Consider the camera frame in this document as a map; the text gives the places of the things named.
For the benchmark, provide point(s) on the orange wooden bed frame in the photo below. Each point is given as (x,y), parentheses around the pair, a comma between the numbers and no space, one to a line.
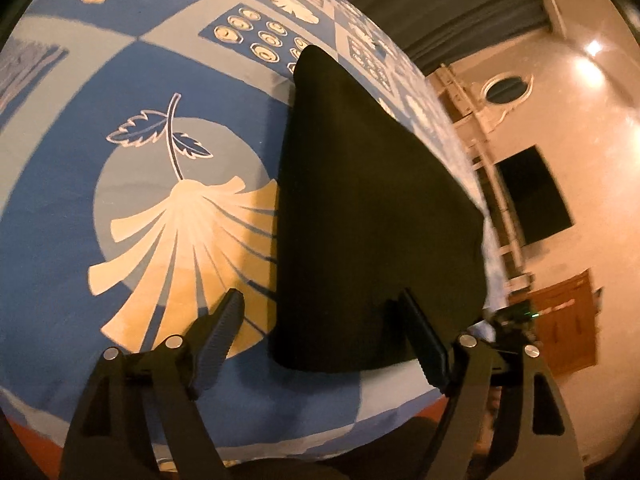
(20,435)

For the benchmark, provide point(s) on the black pants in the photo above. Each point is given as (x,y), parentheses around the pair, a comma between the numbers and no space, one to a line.
(365,210)

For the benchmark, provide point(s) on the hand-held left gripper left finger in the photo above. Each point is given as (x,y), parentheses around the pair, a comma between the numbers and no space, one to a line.
(220,340)

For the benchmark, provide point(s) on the wooden ladder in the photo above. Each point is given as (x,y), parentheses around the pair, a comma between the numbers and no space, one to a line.
(487,170)

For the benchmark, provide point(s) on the brown wooden cabinet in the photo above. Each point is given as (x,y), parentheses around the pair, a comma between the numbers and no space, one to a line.
(565,325)

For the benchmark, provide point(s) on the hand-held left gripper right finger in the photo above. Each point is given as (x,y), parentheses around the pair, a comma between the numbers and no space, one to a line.
(425,340)

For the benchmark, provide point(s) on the grey curtain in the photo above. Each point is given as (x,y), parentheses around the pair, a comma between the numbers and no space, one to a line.
(450,0)

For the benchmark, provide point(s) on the white-framed oval mirror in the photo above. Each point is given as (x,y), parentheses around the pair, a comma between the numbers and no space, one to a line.
(506,90)

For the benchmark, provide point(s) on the black wall television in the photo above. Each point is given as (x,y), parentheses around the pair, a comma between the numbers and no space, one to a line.
(535,195)

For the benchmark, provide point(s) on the blue leaf-printed bedsheet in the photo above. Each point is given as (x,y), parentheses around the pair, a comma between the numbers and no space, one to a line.
(100,125)

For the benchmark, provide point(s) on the ceiling spotlight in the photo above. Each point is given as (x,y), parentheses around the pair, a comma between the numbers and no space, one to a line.
(593,47)

